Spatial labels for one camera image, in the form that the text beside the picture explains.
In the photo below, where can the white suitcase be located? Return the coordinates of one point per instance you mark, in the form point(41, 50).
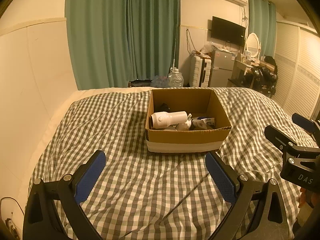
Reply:
point(198, 71)

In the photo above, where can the person's right hand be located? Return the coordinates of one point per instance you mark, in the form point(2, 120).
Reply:
point(306, 198)

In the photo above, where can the white power strip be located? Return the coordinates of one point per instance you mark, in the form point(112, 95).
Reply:
point(12, 225)

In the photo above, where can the small black object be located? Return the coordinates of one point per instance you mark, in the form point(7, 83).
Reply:
point(165, 107)

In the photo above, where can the black backpack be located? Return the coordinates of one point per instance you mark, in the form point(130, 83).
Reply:
point(270, 61)

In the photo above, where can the checkered blanket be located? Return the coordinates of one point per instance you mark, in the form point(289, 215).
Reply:
point(140, 180)

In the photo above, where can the black jacket on chair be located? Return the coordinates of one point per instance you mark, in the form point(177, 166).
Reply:
point(262, 76)

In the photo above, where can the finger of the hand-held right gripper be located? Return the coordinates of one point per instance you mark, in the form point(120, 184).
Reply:
point(275, 132)
point(303, 122)

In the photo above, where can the dressing table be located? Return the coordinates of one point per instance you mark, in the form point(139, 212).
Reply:
point(240, 66)

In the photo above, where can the blue tissue packet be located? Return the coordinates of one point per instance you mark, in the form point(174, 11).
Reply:
point(203, 122)

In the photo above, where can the white oval mirror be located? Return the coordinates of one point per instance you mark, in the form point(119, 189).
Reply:
point(253, 43)

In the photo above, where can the narrow green curtain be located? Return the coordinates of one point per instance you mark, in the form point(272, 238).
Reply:
point(262, 30)

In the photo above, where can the clear water jug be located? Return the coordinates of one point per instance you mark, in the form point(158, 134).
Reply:
point(176, 80)

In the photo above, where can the black wall television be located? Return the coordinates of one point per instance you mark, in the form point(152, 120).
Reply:
point(226, 31)

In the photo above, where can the silver refrigerator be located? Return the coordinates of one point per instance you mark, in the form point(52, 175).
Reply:
point(221, 66)

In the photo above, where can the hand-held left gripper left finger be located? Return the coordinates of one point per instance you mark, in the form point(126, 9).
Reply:
point(90, 177)

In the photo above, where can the brown cardboard box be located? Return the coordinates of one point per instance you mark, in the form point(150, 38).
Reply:
point(185, 137)

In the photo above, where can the white louvered wardrobe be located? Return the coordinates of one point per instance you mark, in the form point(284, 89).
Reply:
point(297, 75)

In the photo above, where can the white pole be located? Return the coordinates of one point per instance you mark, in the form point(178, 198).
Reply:
point(174, 55)

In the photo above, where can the clear plastic bag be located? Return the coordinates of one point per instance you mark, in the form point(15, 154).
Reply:
point(207, 48)

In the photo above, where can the crumpled clear plastic jug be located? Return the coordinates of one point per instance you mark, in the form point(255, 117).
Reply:
point(160, 81)

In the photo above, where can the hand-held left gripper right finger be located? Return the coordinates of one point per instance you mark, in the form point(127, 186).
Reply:
point(221, 177)

